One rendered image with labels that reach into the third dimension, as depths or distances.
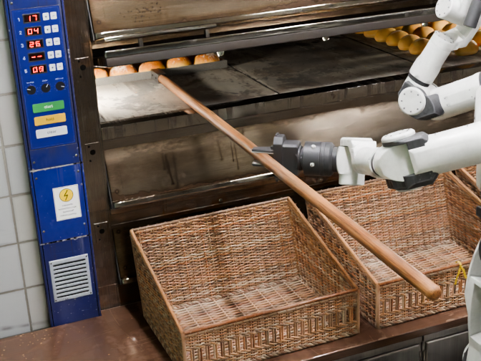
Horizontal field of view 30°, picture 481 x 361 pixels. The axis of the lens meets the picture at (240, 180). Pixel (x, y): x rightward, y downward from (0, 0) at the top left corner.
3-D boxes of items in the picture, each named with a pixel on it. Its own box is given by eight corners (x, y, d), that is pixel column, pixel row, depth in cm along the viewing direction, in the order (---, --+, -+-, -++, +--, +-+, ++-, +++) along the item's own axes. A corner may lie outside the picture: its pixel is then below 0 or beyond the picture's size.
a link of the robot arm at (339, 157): (317, 183, 226) (362, 185, 224) (318, 141, 226) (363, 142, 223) (323, 182, 237) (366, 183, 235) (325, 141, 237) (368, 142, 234)
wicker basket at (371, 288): (303, 266, 309) (300, 192, 299) (441, 233, 328) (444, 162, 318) (376, 331, 267) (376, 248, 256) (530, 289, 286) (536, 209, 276)
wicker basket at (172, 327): (134, 306, 289) (126, 228, 278) (292, 268, 308) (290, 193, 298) (183, 384, 246) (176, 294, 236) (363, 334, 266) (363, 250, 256)
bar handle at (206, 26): (108, 57, 250) (107, 57, 252) (218, 42, 261) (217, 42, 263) (104, 36, 249) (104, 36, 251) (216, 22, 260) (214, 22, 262)
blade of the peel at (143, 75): (227, 67, 329) (227, 59, 328) (79, 89, 311) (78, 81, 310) (195, 47, 360) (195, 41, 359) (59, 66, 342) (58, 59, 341)
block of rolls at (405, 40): (348, 32, 374) (348, 18, 372) (446, 18, 390) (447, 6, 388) (430, 61, 321) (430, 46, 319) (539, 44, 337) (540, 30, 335)
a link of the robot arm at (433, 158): (392, 198, 199) (494, 173, 192) (376, 142, 198) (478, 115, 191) (397, 188, 210) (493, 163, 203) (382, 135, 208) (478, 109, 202)
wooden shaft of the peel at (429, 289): (444, 300, 163) (444, 286, 162) (429, 304, 162) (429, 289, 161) (166, 82, 312) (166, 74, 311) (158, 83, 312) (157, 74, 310)
